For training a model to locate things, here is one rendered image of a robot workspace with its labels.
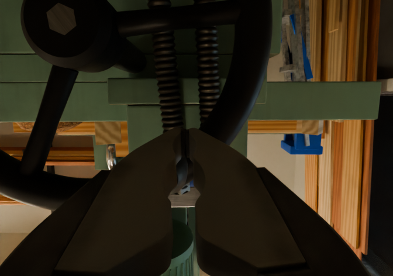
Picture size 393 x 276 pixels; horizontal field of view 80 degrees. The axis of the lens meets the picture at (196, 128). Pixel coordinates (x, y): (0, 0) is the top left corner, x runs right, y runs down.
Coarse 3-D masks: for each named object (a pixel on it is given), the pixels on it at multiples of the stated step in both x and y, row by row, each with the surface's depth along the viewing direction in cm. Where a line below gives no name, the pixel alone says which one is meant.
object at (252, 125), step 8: (248, 120) 52; (256, 120) 52; (264, 120) 53; (272, 120) 53; (280, 120) 53; (288, 120) 53; (296, 120) 53; (16, 128) 51; (72, 128) 52; (80, 128) 52; (88, 128) 52; (248, 128) 53; (256, 128) 53; (264, 128) 53; (272, 128) 53; (280, 128) 53; (288, 128) 53; (296, 128) 53
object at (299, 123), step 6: (300, 120) 55; (300, 126) 55; (60, 132) 54; (66, 132) 54; (72, 132) 54; (78, 132) 54; (84, 132) 54; (90, 132) 54; (252, 132) 55; (258, 132) 55; (264, 132) 55; (270, 132) 55; (276, 132) 55; (282, 132) 55; (288, 132) 55; (294, 132) 55; (300, 132) 55
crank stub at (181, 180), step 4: (184, 156) 14; (180, 160) 13; (184, 160) 14; (180, 164) 13; (184, 164) 13; (176, 168) 13; (180, 168) 13; (184, 168) 13; (180, 172) 13; (184, 172) 13; (180, 176) 13; (184, 176) 13; (180, 180) 13; (184, 180) 13; (180, 184) 13; (176, 188) 13; (180, 188) 13; (172, 192) 13
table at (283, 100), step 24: (0, 96) 35; (24, 96) 35; (72, 96) 36; (96, 96) 36; (120, 96) 26; (144, 96) 26; (192, 96) 27; (264, 96) 27; (288, 96) 36; (312, 96) 36; (336, 96) 37; (360, 96) 37; (0, 120) 36; (24, 120) 36; (72, 120) 36; (96, 120) 36; (120, 120) 36
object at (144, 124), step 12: (132, 108) 27; (144, 108) 27; (156, 108) 27; (192, 108) 27; (132, 120) 27; (144, 120) 27; (156, 120) 27; (192, 120) 27; (132, 132) 27; (144, 132) 27; (156, 132) 27; (240, 132) 27; (132, 144) 27; (240, 144) 28
